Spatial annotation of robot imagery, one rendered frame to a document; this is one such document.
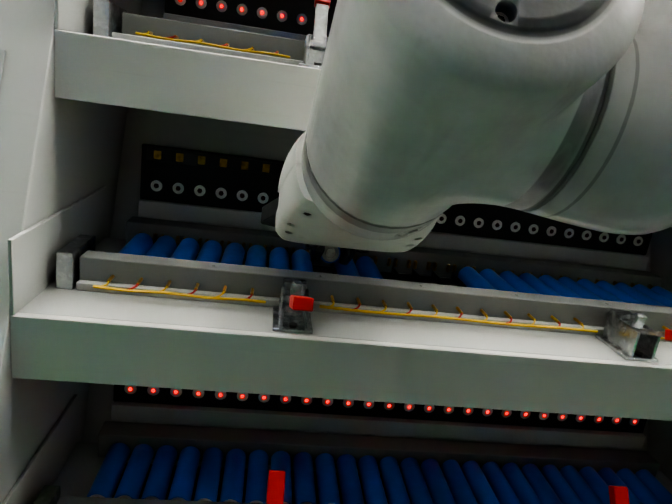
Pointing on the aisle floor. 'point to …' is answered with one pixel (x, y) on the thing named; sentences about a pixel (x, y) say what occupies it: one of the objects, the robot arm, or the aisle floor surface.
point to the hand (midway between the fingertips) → (333, 240)
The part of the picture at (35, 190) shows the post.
